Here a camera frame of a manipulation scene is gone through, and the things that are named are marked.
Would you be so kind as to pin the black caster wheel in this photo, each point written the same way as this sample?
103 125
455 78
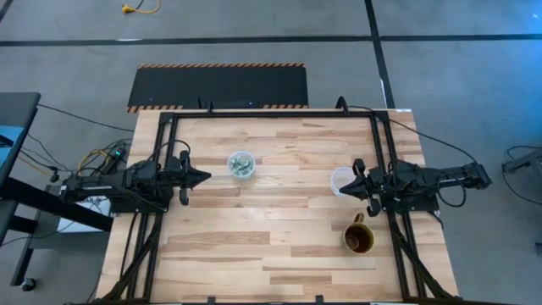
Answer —
28 285

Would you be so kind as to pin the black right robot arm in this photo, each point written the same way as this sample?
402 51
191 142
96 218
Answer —
423 182

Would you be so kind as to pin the black desk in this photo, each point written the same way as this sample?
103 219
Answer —
17 110

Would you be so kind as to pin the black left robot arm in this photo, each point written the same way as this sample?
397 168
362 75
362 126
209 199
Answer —
106 184

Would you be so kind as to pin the green stevia sweetener packet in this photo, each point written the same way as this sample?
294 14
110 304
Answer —
250 163
237 162
234 168
247 169
240 168
245 161

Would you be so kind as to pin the clear plastic cup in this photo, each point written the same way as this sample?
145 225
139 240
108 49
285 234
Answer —
339 175
232 156

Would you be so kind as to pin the black hazard-striped floor mat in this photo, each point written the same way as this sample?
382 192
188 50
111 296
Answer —
220 84

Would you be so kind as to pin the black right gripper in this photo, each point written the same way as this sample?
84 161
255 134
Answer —
377 186

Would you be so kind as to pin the white printed paper sheet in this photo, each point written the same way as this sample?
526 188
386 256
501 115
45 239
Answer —
70 223

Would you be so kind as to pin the black table-edge camera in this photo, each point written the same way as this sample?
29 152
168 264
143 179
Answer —
230 104

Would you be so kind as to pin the grey floor stand leg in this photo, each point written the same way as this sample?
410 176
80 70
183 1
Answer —
525 163

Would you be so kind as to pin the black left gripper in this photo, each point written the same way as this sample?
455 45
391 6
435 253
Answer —
173 175

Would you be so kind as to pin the black power strip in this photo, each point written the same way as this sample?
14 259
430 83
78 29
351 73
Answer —
118 153

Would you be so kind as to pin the grey desk base plate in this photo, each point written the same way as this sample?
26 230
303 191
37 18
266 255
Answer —
46 241

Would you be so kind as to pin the blue lit screen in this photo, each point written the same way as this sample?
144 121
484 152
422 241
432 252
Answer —
10 146

